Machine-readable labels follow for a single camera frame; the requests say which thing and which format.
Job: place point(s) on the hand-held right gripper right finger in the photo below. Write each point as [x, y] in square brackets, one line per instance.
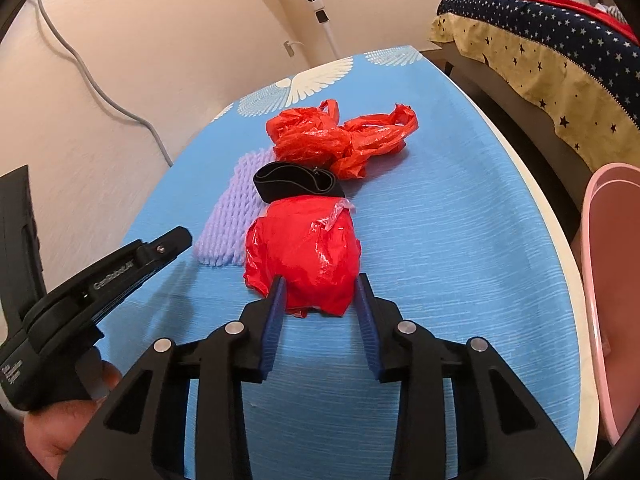
[367, 330]

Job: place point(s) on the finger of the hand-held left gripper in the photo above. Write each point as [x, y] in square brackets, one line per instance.
[125, 265]

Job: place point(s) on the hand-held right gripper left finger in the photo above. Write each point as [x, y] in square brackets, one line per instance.
[272, 330]

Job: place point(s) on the red plastic bundle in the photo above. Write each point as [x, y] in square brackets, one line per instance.
[300, 250]

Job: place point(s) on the person's left hand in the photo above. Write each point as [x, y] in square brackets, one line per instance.
[55, 430]

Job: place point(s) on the purple foam net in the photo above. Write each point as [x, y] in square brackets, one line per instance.
[225, 220]

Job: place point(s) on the black elastic band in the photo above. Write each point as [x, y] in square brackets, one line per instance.
[285, 182]

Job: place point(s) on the red plastic bag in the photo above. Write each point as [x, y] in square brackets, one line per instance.
[310, 135]

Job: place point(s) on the white wall socket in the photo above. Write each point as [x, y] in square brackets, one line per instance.
[290, 48]

